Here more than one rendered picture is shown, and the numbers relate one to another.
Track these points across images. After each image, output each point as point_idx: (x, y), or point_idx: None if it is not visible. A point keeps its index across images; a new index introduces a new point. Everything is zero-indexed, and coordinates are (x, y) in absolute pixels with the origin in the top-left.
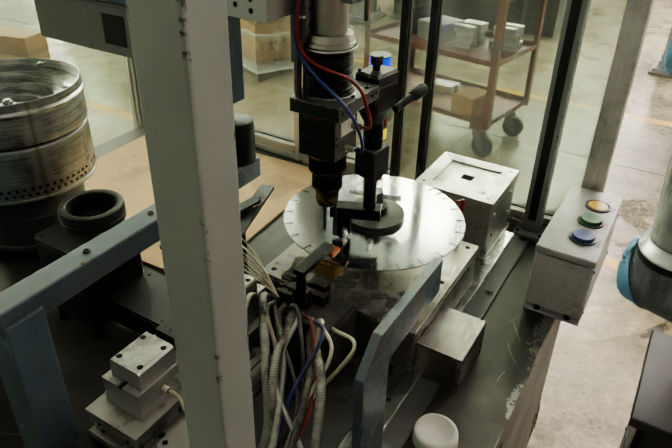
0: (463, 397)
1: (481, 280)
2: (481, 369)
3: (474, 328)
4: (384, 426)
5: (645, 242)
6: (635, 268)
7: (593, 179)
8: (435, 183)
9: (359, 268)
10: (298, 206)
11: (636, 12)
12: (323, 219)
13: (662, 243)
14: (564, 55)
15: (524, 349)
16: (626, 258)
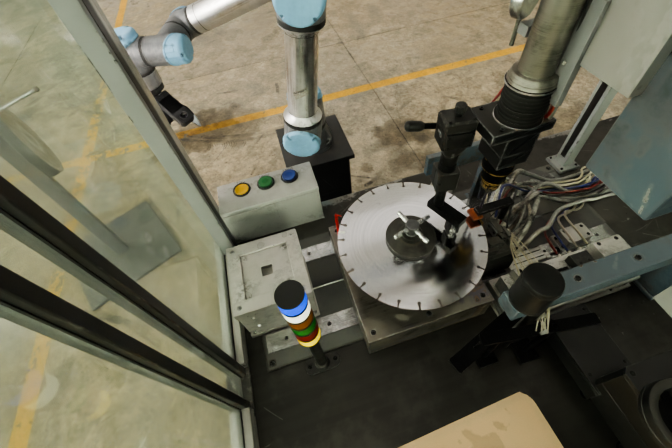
0: None
1: (325, 242)
2: None
3: None
4: (461, 200)
5: (312, 120)
6: (316, 133)
7: (212, 201)
8: (300, 277)
9: (460, 200)
10: (459, 284)
11: (143, 87)
12: (450, 256)
13: (316, 108)
14: (180, 155)
15: (355, 198)
16: (314, 136)
